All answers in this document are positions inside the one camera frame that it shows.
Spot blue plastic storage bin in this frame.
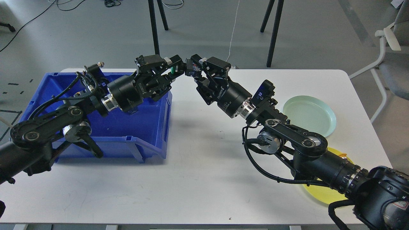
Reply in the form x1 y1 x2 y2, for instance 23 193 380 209
19 72 172 163

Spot black tripod legs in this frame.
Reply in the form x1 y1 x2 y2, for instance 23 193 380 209
260 0 284 67
148 0 169 55

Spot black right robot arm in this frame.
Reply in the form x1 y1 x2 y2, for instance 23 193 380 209
185 54 409 230

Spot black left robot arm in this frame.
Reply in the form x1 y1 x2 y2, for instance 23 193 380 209
0 54 187 184

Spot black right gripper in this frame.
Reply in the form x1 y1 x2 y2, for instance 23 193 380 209
190 54 251 118

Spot black tripod right legs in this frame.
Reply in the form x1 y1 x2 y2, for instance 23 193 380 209
260 0 284 67

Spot black floor cable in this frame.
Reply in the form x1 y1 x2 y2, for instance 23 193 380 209
0 0 123 54

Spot black tripod left legs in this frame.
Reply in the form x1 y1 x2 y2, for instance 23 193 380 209
148 0 169 55

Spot white power cable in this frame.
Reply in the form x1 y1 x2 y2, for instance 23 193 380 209
225 0 241 63

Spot yellow plate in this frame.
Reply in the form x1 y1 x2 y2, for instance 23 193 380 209
303 147 353 205

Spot white grey office chair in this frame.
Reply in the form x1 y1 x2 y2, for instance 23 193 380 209
349 0 409 123

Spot light green plate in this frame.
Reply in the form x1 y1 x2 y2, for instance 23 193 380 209
282 96 336 137

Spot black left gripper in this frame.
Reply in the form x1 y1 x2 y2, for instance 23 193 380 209
107 54 186 112

